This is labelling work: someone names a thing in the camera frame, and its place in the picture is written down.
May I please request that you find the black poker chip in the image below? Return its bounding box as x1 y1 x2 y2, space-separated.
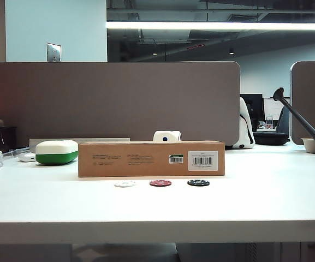
187 179 210 187

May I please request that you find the brown cardboard box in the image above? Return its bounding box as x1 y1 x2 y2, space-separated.
78 140 225 178

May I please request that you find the red poker chip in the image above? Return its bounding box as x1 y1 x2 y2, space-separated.
149 179 172 188

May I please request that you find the white poker chip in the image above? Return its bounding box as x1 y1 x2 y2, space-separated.
114 180 135 188

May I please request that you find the white die with blue dot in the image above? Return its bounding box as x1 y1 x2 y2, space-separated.
153 130 182 142

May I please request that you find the wide grey desk partition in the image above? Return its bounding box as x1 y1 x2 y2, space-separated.
0 61 241 150

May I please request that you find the white bag with black trim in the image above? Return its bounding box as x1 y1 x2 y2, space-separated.
232 97 255 150

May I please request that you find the black computer monitor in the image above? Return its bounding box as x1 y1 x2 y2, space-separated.
240 93 264 132

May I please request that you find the green and white case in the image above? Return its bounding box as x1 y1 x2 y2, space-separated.
35 139 79 165

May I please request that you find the black round zip case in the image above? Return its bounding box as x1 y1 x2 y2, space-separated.
253 132 290 146

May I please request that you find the lit white computer monitor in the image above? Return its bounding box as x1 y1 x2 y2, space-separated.
263 97 283 121

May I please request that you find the ceiling light strip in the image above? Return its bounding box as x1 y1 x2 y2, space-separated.
105 21 315 31

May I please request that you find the dark office chair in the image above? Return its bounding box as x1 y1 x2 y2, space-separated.
275 105 291 134

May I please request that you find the small white earbud case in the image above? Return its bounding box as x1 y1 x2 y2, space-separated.
19 152 37 163

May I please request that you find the black cup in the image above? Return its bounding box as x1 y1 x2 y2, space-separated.
0 126 18 151

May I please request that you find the beige paper cup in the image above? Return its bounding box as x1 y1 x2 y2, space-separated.
300 136 315 154

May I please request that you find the narrow grey desk partition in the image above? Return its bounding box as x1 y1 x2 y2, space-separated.
290 61 315 145

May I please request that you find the metal wall plate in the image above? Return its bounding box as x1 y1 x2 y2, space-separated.
46 43 62 62

